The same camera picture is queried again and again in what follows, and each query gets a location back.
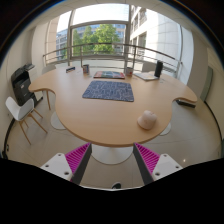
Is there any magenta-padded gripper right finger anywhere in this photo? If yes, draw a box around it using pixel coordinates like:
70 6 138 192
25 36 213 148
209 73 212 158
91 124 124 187
132 142 184 186

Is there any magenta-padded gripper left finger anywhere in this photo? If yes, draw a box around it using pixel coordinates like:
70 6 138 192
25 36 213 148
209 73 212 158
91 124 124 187
40 142 93 185

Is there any beige computer mouse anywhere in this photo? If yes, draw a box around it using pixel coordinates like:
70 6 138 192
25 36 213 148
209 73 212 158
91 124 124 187
136 110 158 131

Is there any blue patterned mouse pad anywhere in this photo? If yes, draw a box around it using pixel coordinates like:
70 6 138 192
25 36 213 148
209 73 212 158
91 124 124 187
81 80 135 103

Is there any white round table base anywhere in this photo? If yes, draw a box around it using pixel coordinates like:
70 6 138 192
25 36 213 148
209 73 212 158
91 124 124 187
159 121 172 137
90 143 134 166
50 111 67 131

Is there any white chair with wooden legs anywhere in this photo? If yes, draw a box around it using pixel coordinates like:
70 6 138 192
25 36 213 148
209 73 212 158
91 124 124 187
4 96 49 145

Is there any white and blue booklet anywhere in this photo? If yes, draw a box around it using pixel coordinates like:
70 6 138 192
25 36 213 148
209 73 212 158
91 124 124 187
133 71 160 82

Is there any red and blue magazine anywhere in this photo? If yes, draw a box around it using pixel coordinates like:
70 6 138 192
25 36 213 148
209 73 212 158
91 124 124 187
92 70 126 80

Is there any black cylindrical speaker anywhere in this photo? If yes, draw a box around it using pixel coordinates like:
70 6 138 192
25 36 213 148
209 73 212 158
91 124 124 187
153 60 164 79

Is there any black office printer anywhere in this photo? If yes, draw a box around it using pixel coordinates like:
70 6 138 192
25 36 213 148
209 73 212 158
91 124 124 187
10 63 38 108

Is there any metal balcony railing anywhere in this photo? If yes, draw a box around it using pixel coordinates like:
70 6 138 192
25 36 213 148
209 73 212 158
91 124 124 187
42 42 183 79

